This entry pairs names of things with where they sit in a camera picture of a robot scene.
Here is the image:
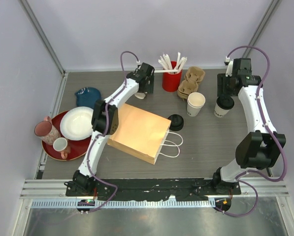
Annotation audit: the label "white straw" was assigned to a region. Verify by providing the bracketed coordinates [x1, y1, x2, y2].
[154, 70, 179, 74]

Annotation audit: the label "white paper cup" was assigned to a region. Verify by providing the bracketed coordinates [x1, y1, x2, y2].
[214, 103, 231, 118]
[134, 92, 146, 100]

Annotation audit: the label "brown cardboard cup carrier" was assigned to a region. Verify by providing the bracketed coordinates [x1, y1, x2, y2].
[177, 66, 205, 99]

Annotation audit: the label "stack of black cup lids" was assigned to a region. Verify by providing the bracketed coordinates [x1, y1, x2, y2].
[168, 114, 184, 131]

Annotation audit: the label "brown paper bag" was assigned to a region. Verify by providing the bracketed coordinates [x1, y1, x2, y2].
[107, 104, 183, 165]

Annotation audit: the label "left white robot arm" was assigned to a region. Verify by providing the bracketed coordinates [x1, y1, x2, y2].
[65, 63, 155, 196]

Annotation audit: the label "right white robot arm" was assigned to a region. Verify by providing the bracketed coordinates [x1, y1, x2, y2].
[211, 57, 286, 194]

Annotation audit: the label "white wrapped straws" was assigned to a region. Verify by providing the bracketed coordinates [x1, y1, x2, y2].
[158, 52, 187, 72]

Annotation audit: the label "red straw holder cup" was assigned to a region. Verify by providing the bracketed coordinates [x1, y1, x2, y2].
[162, 71, 182, 92]

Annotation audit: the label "stack of white paper cups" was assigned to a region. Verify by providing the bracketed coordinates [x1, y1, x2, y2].
[187, 92, 206, 117]

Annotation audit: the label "blue cloth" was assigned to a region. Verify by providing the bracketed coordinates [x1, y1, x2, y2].
[74, 87, 101, 109]

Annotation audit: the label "white paper plate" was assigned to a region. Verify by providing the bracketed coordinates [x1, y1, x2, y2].
[60, 106, 93, 141]

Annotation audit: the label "white ceramic mug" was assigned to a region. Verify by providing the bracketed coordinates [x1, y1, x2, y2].
[53, 137, 68, 159]

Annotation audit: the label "pink plastic cup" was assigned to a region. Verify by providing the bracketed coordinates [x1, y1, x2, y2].
[34, 116, 61, 146]

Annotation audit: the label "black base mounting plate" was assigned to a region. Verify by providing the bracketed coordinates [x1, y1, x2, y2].
[64, 178, 241, 202]

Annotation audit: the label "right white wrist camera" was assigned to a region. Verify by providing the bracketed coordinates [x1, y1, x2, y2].
[224, 56, 233, 77]

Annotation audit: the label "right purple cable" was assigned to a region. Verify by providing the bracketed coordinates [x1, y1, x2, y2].
[214, 46, 289, 217]

